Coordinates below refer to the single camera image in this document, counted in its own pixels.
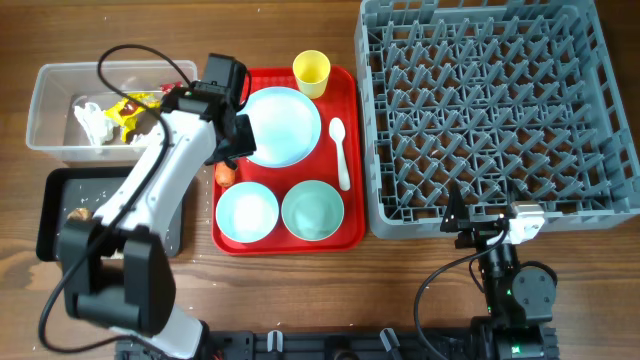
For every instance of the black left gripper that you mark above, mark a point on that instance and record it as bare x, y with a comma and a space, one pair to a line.
239, 143

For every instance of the clear plastic bin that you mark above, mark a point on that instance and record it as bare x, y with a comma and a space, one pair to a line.
52, 127

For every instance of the brown food scrap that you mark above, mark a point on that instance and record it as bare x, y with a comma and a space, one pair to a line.
80, 214

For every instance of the orange carrot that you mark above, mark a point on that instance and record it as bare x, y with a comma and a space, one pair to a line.
225, 177

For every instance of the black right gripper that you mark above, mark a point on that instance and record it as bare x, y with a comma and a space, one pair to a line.
456, 220

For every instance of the red plastic tray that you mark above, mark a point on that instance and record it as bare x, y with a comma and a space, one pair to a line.
339, 100

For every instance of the yellow sauce wrapper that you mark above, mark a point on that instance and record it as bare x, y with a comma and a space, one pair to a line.
124, 113

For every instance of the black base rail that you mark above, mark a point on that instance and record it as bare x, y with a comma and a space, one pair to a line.
340, 345

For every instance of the light blue plate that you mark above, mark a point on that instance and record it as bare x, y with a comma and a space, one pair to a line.
286, 125

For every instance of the small white tissue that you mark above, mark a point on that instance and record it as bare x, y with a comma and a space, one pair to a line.
144, 140

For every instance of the yellow plastic cup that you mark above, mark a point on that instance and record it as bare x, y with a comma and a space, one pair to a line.
311, 69

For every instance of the large white tissue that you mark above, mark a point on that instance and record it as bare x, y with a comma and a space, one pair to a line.
98, 127

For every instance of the light blue bowl with scrap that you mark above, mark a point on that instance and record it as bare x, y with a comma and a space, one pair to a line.
312, 210

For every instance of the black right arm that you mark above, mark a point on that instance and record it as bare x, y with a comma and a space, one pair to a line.
519, 295

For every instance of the white rice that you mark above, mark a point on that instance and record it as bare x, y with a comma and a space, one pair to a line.
172, 235

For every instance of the light blue rice bowl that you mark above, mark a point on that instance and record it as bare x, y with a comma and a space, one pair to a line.
247, 212

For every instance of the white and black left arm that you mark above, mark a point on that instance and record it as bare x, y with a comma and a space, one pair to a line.
116, 273

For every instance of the grey plastic dishwasher rack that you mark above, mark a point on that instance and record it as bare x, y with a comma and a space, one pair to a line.
491, 95

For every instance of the red snack wrapper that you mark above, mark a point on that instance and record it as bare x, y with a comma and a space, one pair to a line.
167, 88

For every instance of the white plastic spoon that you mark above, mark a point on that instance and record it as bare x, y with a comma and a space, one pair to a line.
337, 133

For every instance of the black plastic tray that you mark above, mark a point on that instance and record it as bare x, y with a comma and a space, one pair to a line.
52, 198

